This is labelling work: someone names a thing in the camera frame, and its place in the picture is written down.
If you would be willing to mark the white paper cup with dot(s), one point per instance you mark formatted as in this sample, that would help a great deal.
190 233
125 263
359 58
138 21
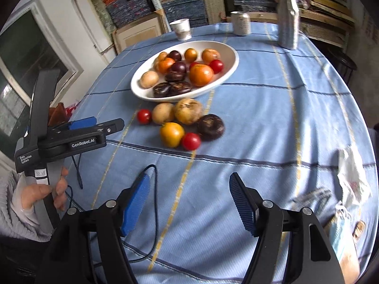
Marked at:
181 28

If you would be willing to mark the large orange fruit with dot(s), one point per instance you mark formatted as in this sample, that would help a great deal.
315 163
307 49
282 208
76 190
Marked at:
200 75

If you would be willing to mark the orange-brown fruit on plate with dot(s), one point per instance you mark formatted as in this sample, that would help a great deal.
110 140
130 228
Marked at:
208 55

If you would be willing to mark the person's left hand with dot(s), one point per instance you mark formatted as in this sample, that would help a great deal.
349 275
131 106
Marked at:
36 192

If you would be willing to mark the silver metal bottle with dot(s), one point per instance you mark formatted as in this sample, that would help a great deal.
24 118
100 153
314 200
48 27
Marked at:
288 24

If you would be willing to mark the cardboard framed panel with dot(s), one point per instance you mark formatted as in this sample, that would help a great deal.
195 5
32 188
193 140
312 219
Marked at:
144 28

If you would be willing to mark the dark purple mangosteen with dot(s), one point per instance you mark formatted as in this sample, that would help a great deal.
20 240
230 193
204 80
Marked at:
210 127

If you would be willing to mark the grey sleeve forearm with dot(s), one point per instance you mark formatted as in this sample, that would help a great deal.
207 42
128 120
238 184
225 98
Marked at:
16 221

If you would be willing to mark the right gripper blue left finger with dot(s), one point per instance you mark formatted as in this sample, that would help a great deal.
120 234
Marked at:
132 201

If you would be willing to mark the white plastic bag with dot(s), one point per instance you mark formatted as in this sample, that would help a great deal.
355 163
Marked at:
352 178

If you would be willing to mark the large tan pear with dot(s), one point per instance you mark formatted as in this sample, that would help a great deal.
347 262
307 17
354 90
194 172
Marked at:
188 111

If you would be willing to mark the red cherry tomato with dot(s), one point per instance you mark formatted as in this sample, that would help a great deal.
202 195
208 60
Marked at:
191 141

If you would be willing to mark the small red tomato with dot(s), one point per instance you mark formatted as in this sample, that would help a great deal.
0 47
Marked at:
144 116

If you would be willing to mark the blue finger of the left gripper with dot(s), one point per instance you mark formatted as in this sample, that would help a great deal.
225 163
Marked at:
82 123

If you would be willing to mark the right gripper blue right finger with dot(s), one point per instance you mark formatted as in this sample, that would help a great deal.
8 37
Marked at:
245 204

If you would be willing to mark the blue face mask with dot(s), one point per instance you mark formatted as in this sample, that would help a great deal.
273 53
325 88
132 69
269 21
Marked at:
340 233

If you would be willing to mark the white oval plate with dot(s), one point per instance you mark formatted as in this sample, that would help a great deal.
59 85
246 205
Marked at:
175 84

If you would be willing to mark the light tan round fruit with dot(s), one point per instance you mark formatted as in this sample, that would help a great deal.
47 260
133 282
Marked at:
162 113

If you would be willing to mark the orange tangerine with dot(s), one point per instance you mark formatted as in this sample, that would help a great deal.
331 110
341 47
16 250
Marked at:
164 65

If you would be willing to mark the yellow orange fruit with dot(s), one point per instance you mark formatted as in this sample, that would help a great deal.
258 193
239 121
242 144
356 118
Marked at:
171 134

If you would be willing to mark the white drink can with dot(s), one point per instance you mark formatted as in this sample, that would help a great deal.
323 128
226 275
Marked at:
241 23

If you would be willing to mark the dark plum on plate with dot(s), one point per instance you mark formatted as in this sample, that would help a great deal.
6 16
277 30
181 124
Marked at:
175 55

